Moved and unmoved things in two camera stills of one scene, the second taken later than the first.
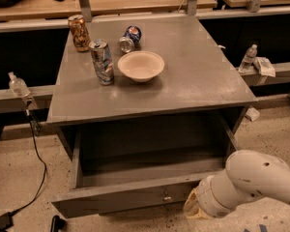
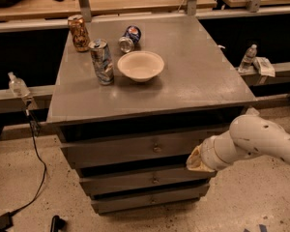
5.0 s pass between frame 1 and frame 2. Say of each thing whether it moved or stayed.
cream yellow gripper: moved
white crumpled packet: stayed
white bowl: stayed
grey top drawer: moved
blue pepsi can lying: stayed
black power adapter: stayed
